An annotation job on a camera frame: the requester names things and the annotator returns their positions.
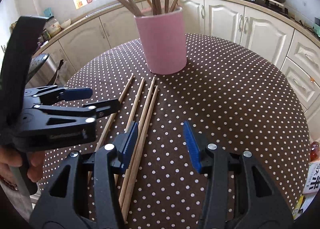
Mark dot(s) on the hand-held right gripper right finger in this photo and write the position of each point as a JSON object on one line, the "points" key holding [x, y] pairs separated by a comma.
{"points": [[193, 144]]}

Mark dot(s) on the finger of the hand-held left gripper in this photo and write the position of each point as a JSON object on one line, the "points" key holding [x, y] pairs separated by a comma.
{"points": [[77, 92], [70, 112]]}

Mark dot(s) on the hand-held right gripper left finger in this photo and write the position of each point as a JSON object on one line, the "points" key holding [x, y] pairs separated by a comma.
{"points": [[130, 141]]}

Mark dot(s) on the wooden chopstick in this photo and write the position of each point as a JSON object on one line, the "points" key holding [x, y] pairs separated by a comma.
{"points": [[137, 96], [147, 104], [126, 89], [150, 114]]}

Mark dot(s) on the pink cup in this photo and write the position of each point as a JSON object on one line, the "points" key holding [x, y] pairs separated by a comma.
{"points": [[162, 44]]}

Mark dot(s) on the person's left hand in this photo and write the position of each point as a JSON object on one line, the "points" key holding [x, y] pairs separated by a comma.
{"points": [[10, 161]]}

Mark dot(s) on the brown polka dot tablecloth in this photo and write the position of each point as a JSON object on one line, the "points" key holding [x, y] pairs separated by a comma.
{"points": [[225, 106]]}

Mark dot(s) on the glass jar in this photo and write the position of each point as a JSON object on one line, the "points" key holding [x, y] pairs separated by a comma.
{"points": [[53, 27]]}

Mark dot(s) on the teal box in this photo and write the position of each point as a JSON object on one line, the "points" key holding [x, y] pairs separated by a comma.
{"points": [[49, 12]]}

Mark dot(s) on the white bowl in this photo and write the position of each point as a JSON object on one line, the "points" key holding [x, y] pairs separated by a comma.
{"points": [[65, 22]]}

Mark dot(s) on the small yellow bottle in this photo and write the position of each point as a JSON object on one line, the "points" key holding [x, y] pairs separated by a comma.
{"points": [[78, 1]]}

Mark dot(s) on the cooking oil bottle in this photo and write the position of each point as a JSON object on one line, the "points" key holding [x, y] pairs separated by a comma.
{"points": [[315, 151]]}

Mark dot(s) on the yellow packet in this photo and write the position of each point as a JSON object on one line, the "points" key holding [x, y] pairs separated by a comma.
{"points": [[298, 209]]}

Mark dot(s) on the white rice bag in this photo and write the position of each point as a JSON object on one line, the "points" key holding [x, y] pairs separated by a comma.
{"points": [[312, 181]]}

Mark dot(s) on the cream kitchen cabinets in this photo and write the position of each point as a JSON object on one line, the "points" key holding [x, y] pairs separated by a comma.
{"points": [[262, 34]]}

